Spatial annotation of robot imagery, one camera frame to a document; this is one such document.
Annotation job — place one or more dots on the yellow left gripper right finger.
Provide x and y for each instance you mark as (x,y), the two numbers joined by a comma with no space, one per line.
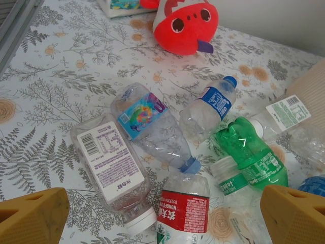
(299,223)

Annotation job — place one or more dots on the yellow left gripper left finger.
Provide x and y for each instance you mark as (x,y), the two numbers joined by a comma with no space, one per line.
(30,223)

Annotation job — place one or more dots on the clear bottle dark blue label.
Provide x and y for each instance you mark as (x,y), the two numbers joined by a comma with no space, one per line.
(313,185)

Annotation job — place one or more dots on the clear bottle green white label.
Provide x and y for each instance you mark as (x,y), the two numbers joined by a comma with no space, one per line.
(228,185)
(287,111)

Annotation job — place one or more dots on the green plastic soda bottle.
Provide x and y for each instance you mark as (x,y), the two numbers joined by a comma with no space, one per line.
(243,147)

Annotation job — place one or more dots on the square clear bottle white cap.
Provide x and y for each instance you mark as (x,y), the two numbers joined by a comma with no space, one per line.
(109,157)

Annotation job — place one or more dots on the clear bottle red label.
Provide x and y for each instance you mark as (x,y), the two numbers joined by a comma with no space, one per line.
(182,213)

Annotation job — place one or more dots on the beige slatted plastic bin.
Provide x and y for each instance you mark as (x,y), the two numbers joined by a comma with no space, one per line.
(312,86)

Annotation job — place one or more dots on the small clear bottle blue label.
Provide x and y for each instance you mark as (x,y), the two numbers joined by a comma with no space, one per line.
(203,117)

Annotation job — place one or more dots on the clear bottle colourful label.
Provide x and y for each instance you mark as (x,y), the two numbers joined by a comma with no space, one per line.
(152,122)

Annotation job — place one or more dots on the floral tablecloth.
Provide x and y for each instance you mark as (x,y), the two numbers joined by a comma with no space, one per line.
(63,76)

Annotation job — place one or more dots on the red plush fish toy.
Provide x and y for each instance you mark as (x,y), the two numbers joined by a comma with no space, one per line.
(185,33)

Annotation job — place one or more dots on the aluminium table side rail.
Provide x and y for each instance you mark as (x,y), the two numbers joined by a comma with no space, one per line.
(15,30)

